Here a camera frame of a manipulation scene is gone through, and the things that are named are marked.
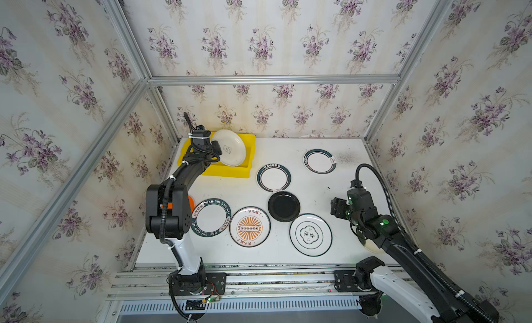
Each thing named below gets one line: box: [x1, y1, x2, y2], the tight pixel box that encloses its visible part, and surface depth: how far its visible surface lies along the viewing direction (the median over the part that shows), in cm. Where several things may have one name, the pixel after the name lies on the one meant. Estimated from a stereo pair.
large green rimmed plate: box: [190, 198, 233, 238], surface depth 90 cm
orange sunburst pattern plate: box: [228, 205, 272, 249], surface depth 88 cm
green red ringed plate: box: [256, 162, 292, 194], surface depth 106 cm
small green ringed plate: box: [302, 148, 338, 176], surface depth 113 cm
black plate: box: [267, 191, 302, 223], surface depth 93 cm
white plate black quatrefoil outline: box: [289, 213, 333, 258], surface depth 86 cm
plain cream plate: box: [211, 128, 246, 167], surface depth 106 cm
